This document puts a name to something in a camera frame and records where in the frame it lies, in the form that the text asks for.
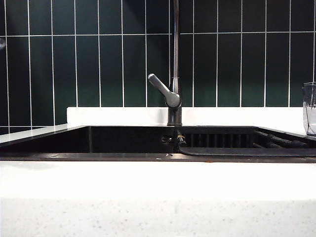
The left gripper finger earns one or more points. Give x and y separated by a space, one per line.
2 43

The clear glass mug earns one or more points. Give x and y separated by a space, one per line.
310 113

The black kitchen sink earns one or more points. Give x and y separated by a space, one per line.
123 140

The chrome tall kitchen faucet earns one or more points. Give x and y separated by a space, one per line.
176 49

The black sink drain rack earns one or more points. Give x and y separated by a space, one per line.
247 151

